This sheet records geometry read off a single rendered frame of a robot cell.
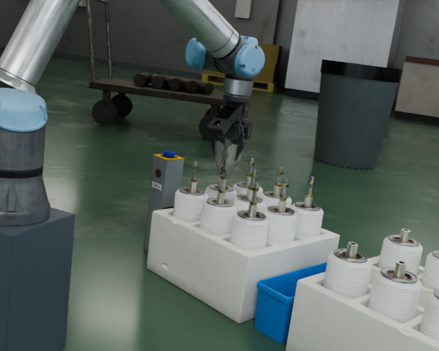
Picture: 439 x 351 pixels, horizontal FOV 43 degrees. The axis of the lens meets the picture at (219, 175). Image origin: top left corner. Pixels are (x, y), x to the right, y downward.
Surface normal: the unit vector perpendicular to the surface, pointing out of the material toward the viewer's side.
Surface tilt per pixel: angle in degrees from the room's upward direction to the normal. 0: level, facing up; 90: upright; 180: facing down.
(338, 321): 90
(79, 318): 0
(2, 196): 72
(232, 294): 90
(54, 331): 90
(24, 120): 88
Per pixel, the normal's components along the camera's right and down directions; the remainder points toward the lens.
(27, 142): 0.72, 0.24
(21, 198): 0.61, -0.05
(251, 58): 0.56, 0.25
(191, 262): -0.72, 0.06
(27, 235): 0.92, 0.20
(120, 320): 0.13, -0.97
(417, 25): -0.38, 0.15
